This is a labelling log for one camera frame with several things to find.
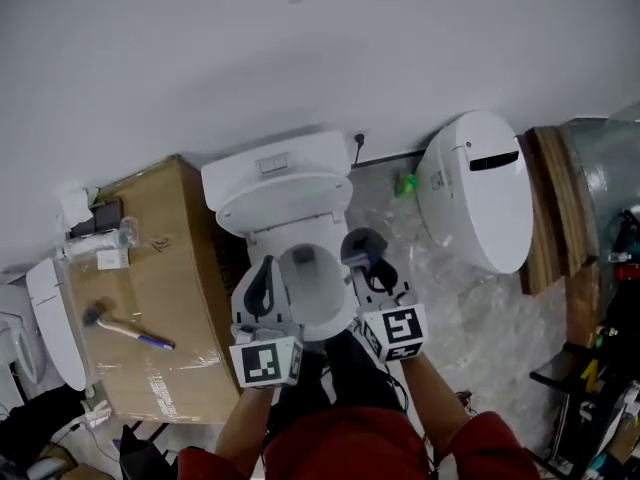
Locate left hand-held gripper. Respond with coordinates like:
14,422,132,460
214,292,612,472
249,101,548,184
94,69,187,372
228,254,305,389

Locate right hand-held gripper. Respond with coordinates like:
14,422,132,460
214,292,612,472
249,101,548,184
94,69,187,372
347,259,431,365

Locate grey cloth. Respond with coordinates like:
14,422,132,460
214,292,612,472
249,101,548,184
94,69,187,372
341,227,390,270

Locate white toilet seat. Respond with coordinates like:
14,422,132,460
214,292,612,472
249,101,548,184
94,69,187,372
273,241,352,343

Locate person's left forearm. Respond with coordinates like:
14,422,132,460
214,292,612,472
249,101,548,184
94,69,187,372
213,383,282,475

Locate person's right forearm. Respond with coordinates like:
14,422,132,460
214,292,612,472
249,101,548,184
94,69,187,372
399,351,474,455

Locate white smart toilet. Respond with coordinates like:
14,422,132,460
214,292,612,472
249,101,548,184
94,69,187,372
414,110,536,276

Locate white toilet with tank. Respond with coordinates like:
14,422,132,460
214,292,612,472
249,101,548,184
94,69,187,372
199,129,354,343

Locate loose white toilet lid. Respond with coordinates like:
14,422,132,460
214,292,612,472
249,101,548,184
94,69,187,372
25,257,89,392

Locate person's black trousers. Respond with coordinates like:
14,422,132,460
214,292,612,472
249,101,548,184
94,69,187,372
267,328,407,432

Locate large cardboard box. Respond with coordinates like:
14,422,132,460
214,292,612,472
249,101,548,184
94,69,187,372
66,154,252,425

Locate green plastic object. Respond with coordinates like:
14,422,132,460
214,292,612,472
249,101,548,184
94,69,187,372
393,171,419,199

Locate clear plastic floor sheet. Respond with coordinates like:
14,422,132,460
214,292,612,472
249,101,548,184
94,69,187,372
344,165,569,449

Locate clear plastic cup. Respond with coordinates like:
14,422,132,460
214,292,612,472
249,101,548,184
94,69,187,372
118,215,141,247

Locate small white box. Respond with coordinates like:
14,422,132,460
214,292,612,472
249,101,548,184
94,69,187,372
96,248,131,271

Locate person's red top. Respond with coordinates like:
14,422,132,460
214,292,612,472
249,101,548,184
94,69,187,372
176,407,542,480

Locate small black box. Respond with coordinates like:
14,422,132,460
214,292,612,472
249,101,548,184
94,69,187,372
69,198,124,235

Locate wooden boards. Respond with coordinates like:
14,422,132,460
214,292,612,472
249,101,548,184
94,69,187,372
519,126,601,349

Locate crumpled white paper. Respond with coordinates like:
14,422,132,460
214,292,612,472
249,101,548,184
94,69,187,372
61,184,99,225

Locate black metal rack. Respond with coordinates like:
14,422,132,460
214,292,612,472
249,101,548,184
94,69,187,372
528,317,640,480

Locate grey-green metal cylinder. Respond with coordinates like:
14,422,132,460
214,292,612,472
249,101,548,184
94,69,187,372
558,111,640,319

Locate black bag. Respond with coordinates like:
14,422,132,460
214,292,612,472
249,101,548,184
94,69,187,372
0,396,87,470

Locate black wall plug with cable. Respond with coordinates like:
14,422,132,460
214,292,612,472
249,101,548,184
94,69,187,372
349,131,368,169

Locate hammer with blue handle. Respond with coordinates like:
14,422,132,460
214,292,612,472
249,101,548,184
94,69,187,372
81,299,177,352

